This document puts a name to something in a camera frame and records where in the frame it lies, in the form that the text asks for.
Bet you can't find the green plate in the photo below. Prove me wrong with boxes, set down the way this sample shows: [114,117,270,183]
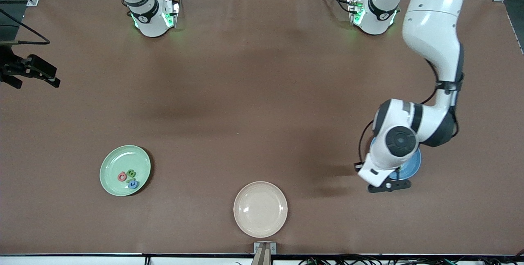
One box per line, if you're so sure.
[99,145,151,197]

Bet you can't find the white table edge rail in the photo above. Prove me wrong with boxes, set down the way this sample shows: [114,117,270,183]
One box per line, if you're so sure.
[0,254,524,265]

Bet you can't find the grey metal bracket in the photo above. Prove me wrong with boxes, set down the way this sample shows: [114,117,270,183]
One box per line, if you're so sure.
[253,242,277,255]

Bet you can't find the black cable bundle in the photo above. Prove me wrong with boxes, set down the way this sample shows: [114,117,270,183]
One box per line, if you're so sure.
[299,253,524,265]

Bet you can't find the beige plate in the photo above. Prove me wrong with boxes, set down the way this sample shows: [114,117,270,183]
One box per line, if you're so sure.
[233,181,288,238]

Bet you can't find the blue plate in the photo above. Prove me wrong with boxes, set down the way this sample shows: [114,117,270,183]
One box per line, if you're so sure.
[370,136,422,181]

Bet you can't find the brown table cover sheet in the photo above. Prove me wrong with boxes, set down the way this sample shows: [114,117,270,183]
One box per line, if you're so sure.
[0,0,524,256]

